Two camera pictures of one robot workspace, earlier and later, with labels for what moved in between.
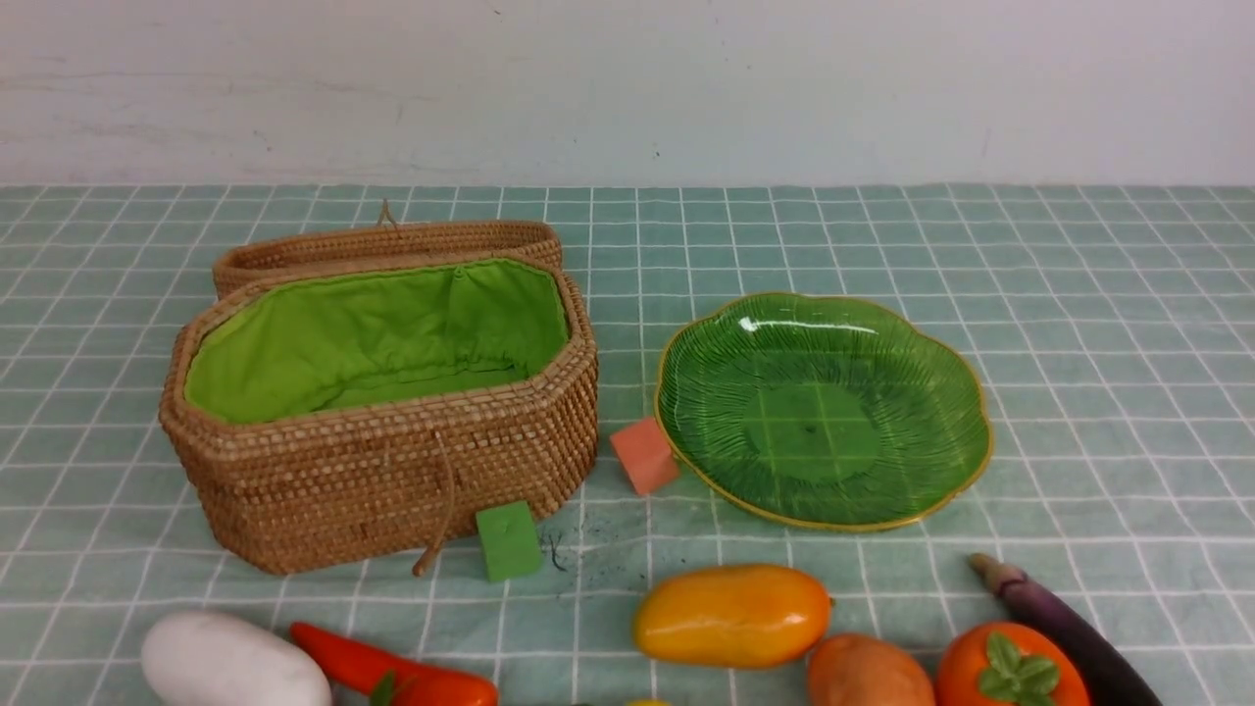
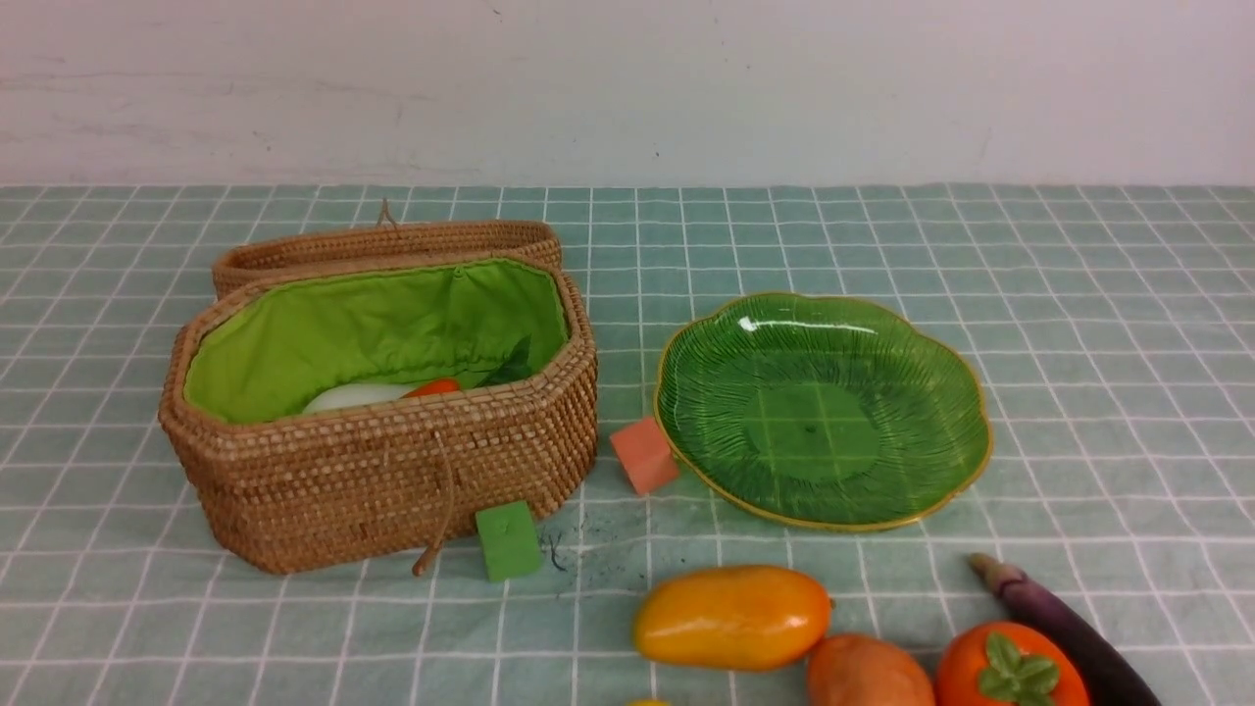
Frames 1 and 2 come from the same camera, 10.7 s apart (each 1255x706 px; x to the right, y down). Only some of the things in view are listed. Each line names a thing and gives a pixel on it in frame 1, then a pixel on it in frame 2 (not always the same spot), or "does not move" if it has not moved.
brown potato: (863, 670) does not move
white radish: (209, 659) -> (354, 394)
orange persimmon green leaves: (999, 663) does not move
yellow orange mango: (742, 617) does not move
